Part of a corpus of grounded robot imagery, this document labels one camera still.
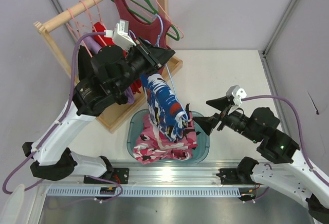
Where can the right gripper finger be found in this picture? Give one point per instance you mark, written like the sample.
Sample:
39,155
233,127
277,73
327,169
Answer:
220,103
207,124

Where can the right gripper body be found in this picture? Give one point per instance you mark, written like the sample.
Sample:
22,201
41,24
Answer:
221,117

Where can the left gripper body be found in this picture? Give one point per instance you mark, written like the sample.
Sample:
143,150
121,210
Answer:
151,57

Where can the light blue wire hanger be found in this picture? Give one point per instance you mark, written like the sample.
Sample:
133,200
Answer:
167,111

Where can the blue patterned trousers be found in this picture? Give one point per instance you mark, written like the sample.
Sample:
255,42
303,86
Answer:
166,112

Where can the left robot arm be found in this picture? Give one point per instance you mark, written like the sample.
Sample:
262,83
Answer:
109,74

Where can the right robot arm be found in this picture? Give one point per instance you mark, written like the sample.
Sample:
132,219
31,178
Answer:
278,147

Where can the pink hanger with purple garment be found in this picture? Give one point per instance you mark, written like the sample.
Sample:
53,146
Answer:
93,24

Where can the pink hanger with red garment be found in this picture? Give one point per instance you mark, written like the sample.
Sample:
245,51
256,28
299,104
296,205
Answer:
100,21

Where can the green hanger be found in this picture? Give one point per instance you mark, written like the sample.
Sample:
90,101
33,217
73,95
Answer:
154,30

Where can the maroon tank top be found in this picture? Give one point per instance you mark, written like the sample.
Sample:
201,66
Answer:
149,32

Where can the red garment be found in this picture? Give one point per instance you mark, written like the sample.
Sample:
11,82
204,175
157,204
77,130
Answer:
137,84

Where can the purple garment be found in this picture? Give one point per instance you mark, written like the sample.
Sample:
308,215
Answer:
94,48

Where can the black garment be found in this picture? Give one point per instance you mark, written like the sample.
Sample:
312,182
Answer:
85,68

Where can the pink camouflage garment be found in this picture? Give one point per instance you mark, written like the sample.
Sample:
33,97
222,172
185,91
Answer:
152,146

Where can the wooden clothes rack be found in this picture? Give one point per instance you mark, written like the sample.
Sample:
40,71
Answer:
115,116

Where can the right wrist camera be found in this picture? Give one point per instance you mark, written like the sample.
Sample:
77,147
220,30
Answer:
234,95

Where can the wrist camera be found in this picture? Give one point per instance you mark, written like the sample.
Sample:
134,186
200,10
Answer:
120,36
234,95

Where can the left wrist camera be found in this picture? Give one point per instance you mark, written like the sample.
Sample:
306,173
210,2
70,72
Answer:
120,36

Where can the aluminium mounting rail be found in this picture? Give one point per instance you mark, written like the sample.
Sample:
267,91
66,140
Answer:
167,174

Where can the pink empty wire hanger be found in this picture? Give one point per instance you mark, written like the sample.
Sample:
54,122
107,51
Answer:
164,10

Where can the white slotted cable duct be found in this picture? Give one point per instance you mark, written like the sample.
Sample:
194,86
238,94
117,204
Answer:
139,191

